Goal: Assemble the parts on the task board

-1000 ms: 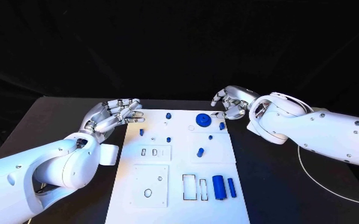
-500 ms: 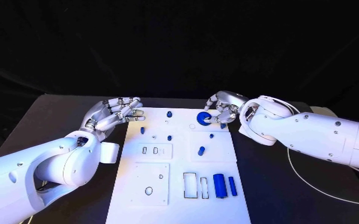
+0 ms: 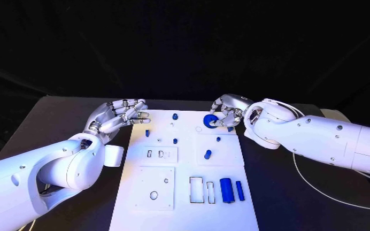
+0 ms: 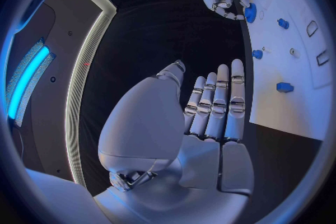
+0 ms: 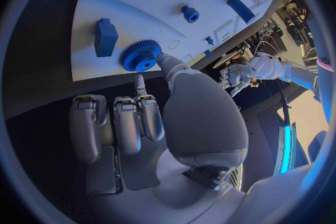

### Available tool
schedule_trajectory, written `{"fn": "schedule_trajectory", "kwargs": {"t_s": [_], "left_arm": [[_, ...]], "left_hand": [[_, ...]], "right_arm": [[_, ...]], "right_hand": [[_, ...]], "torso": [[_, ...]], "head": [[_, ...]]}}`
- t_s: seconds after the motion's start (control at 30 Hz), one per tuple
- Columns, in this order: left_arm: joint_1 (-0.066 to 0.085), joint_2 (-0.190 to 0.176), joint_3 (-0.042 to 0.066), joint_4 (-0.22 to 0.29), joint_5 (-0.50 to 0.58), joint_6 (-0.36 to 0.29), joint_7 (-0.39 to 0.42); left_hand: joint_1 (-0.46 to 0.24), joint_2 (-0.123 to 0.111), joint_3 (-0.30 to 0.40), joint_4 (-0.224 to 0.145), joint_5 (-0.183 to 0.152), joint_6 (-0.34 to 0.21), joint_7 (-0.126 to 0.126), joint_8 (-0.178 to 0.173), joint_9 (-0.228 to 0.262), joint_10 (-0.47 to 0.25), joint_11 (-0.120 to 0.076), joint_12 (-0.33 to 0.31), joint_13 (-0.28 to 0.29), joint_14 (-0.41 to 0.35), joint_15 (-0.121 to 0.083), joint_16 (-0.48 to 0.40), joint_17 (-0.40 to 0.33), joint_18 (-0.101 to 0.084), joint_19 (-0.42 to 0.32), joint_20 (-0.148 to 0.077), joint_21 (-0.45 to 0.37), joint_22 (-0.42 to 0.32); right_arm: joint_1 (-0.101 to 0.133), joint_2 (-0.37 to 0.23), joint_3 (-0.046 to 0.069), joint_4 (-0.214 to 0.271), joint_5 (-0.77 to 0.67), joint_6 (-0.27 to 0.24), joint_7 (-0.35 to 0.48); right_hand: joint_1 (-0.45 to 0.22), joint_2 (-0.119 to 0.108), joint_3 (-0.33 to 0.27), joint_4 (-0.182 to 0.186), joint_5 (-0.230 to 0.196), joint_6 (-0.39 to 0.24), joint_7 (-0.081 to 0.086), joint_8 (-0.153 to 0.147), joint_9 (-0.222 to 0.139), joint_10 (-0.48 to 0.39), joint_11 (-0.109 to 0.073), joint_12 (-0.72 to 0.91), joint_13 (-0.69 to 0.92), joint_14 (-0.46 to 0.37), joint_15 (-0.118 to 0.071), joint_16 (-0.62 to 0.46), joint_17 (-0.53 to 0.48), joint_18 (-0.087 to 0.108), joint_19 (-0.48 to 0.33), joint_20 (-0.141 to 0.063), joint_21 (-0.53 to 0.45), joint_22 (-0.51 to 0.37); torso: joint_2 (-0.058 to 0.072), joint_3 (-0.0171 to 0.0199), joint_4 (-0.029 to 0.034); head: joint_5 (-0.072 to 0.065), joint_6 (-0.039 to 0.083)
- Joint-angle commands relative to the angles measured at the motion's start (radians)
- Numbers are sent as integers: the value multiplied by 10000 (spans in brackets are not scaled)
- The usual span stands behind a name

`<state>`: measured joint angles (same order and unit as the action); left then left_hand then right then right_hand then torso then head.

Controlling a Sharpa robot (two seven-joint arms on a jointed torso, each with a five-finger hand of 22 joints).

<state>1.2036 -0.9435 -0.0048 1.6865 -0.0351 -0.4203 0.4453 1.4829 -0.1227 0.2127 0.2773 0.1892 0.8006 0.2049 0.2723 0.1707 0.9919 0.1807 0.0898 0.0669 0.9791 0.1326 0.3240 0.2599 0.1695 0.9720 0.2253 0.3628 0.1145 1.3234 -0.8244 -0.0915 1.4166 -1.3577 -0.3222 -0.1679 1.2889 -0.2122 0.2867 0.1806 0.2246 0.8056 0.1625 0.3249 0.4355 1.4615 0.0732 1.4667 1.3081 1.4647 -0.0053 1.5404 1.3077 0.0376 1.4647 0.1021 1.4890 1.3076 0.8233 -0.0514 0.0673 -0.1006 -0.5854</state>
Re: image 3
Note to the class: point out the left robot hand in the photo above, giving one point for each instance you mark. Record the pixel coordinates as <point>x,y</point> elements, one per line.
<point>116,114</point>

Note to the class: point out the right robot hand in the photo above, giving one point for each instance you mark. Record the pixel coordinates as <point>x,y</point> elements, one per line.
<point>231,106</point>

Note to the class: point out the blue gear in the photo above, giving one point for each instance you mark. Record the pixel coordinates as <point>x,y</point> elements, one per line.
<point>211,121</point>

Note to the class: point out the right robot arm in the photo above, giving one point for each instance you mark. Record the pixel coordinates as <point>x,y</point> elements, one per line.
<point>312,134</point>

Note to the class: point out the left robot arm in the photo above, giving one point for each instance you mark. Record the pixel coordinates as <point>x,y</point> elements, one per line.
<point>58,164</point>

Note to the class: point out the white task board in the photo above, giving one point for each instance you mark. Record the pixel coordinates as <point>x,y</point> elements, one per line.
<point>185,170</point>

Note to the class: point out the thick blue cylinder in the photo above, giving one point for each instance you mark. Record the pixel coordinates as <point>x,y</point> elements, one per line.
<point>227,190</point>

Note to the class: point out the thin blue cylinder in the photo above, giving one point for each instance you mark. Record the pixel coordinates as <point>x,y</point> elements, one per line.
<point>240,191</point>

